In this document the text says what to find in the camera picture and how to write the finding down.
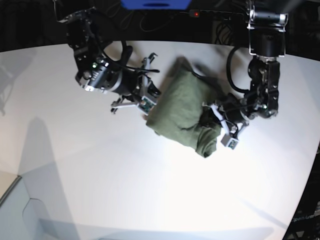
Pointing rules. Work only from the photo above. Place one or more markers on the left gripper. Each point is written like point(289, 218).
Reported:
point(225, 112)

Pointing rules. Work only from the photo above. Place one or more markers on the olive green t-shirt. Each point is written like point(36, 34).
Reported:
point(177, 115)

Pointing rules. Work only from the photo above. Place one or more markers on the blue box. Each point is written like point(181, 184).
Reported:
point(155, 4)

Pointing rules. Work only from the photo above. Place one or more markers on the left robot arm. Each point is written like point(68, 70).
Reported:
point(266, 43)

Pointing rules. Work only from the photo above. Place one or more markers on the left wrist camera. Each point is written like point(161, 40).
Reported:
point(229, 141)

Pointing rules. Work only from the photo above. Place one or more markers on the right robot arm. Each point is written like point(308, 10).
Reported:
point(97, 72)

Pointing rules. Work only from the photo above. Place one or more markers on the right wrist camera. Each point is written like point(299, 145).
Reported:
point(146, 105)

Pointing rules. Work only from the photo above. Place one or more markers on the black power strip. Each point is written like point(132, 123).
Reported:
point(216, 15)

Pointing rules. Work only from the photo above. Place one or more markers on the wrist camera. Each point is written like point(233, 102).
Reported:
point(229, 141)
point(146, 105)

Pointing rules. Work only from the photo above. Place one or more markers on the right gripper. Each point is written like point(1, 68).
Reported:
point(131, 86)

